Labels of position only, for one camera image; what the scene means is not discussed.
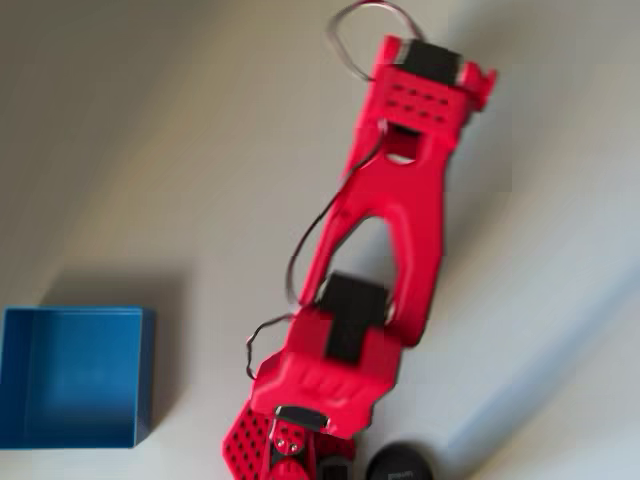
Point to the red robot arm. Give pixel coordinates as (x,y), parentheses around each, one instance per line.
(415,200)

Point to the blue box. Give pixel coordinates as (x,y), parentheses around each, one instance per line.
(75,375)

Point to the black round object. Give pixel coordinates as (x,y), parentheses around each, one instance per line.
(400,462)

